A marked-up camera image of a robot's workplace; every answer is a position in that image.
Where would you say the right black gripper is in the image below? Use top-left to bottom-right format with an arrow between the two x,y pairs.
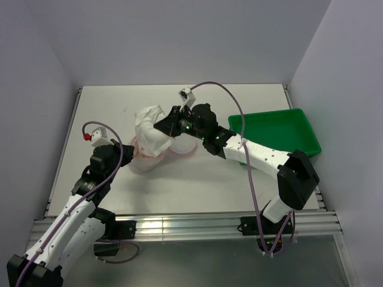
154,106 -> 206,141

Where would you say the mesh laundry bag pink trim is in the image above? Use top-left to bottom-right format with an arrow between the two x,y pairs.
129,135 -> 197,172

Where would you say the white cloth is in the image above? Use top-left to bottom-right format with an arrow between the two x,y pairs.
135,105 -> 172,157

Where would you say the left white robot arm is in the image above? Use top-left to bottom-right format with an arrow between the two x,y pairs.
7,141 -> 134,286

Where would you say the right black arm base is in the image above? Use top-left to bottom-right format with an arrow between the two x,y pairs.
237,213 -> 296,257

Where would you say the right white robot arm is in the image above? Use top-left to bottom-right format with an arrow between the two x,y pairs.
154,103 -> 320,233

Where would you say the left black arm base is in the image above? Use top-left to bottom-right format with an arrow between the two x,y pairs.
93,220 -> 140,258

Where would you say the green plastic tray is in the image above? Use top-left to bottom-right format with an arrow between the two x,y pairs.
228,108 -> 322,157

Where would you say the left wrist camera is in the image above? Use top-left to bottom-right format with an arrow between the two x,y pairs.
83,126 -> 110,148

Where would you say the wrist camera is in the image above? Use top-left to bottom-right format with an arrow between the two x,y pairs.
178,87 -> 196,111
83,126 -> 110,148

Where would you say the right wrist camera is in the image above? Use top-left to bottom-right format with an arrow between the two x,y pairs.
178,87 -> 196,111

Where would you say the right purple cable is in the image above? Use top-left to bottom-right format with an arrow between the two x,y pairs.
190,80 -> 297,258

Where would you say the aluminium frame rail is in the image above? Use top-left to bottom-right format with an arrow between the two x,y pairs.
28,209 -> 342,247

